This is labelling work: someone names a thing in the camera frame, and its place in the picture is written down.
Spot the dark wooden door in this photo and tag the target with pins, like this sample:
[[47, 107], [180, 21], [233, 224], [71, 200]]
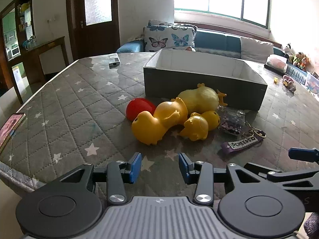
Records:
[[77, 29]]

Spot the grey cardboard box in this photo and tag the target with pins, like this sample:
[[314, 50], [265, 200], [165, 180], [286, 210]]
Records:
[[199, 89]]

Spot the group of small plush toys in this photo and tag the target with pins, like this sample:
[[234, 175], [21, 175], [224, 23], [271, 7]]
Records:
[[300, 60]]

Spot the small silver remote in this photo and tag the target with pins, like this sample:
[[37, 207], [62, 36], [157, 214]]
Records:
[[114, 61]]

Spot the white microwave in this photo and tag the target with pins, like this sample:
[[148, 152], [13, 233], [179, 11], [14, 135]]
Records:
[[14, 51]]

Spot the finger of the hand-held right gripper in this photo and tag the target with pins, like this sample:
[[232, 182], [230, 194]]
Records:
[[302, 153], [286, 176]]

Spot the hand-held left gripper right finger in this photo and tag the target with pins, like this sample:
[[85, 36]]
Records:
[[185, 168]]

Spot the grey quilted star mat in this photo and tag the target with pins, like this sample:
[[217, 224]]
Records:
[[74, 104]]

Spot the white sofa cushion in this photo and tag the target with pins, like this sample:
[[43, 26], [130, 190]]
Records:
[[256, 48]]

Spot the dark wooden side table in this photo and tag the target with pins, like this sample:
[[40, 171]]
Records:
[[44, 47]]

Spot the clear container with pink contents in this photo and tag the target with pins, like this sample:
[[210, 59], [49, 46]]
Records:
[[276, 63]]

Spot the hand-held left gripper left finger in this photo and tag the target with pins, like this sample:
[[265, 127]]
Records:
[[135, 168]]

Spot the smartphone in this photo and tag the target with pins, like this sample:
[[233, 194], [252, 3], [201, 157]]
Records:
[[10, 128]]

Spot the yellow plush chick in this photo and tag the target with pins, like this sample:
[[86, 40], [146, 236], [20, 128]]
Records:
[[199, 99]]

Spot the blue sofa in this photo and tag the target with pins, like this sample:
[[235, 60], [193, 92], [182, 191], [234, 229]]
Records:
[[216, 42]]

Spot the large yellow rubber duck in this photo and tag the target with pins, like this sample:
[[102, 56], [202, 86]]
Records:
[[154, 127]]

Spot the blue patterned box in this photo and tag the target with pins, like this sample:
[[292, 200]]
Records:
[[295, 73]]

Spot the red plastic egg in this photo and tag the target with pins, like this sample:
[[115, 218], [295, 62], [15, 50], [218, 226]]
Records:
[[138, 108]]

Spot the small yellow rubber duck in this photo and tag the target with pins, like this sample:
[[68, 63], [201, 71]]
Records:
[[197, 128]]

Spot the butterfly print pillow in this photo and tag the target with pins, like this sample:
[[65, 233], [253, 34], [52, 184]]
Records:
[[169, 38], [159, 23]]

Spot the wooden shelf unit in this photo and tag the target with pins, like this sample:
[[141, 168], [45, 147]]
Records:
[[25, 20]]

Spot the small pink toy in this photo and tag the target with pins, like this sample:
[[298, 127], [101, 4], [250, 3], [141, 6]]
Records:
[[289, 82]]

